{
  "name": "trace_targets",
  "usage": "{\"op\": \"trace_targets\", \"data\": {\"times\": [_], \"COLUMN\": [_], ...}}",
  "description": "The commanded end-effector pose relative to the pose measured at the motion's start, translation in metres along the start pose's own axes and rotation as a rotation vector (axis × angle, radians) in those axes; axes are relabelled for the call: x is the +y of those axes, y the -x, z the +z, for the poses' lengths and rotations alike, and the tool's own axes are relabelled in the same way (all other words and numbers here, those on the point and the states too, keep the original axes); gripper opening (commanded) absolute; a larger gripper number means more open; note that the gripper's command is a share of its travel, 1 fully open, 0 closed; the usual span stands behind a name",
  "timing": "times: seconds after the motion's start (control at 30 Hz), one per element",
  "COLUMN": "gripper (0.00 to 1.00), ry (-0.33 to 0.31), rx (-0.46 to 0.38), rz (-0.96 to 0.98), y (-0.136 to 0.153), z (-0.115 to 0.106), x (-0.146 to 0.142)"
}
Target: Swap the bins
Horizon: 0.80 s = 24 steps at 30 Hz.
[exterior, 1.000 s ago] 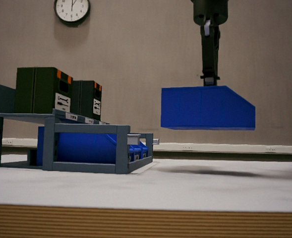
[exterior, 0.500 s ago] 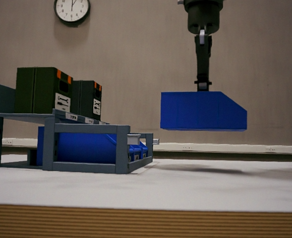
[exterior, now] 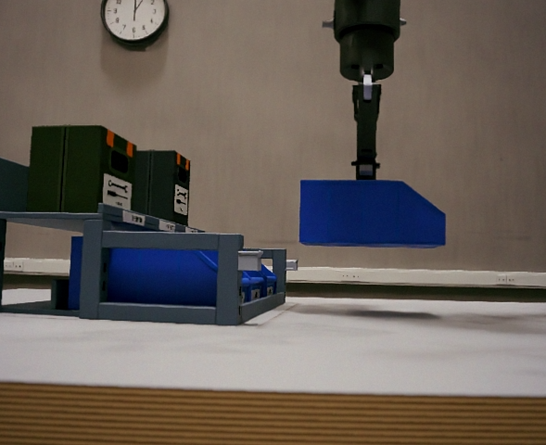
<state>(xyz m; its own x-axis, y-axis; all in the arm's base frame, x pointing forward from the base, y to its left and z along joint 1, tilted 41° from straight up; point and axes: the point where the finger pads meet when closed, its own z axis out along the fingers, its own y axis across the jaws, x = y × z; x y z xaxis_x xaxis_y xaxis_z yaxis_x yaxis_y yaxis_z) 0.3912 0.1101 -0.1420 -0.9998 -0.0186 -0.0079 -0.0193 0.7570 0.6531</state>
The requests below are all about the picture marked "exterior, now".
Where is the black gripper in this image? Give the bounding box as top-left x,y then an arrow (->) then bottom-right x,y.
339,29 -> 394,180

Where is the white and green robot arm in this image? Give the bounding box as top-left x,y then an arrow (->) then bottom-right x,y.
323,0 -> 407,43

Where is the grey metal shelf rack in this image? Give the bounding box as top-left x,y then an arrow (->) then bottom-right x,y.
0,158 -> 298,326

